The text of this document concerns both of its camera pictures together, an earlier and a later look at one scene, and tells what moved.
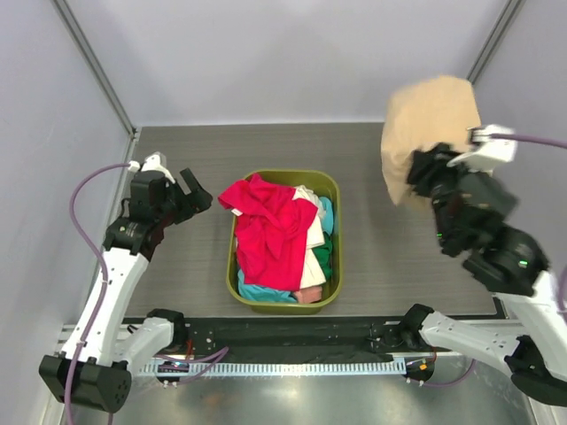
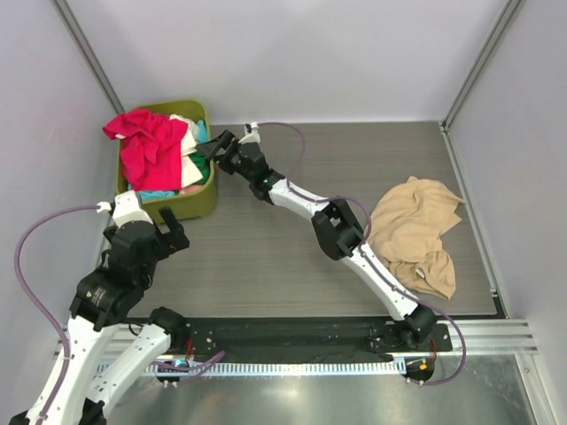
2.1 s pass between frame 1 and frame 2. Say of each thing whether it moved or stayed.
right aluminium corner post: stayed
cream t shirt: moved
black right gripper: moved
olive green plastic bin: moved
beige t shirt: moved
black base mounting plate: stayed
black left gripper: moved
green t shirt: moved
